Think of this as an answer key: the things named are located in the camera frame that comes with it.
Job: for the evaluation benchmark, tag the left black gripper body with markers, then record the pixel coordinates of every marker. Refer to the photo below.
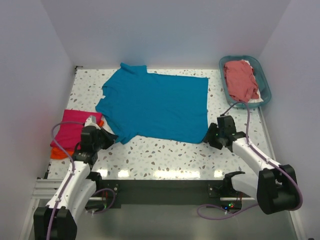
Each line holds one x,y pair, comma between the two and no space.
97,145

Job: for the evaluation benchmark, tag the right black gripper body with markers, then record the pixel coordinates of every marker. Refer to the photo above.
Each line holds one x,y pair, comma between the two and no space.
221,134

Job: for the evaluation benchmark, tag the blue t shirt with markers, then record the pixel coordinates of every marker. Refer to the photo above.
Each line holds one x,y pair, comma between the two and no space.
138,103

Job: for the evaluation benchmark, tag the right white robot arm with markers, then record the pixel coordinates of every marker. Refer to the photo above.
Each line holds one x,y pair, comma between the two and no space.
274,186

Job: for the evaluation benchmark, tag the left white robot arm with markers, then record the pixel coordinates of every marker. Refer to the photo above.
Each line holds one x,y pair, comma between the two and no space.
57,220

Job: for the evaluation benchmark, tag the folded orange t shirt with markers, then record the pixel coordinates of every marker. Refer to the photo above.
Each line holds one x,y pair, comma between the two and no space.
60,153

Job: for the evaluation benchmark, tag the white cloth in basket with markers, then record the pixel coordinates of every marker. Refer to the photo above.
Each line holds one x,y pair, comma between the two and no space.
250,92

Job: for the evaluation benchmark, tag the salmon pink t shirt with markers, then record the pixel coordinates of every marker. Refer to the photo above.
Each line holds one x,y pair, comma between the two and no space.
233,76

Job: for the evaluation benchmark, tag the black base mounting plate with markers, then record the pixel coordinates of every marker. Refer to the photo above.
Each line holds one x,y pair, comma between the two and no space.
160,192

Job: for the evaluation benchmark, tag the teal plastic basket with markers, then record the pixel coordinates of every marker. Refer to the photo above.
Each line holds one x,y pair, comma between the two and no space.
263,86

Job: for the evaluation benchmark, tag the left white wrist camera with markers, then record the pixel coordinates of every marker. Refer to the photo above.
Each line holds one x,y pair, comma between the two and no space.
90,121

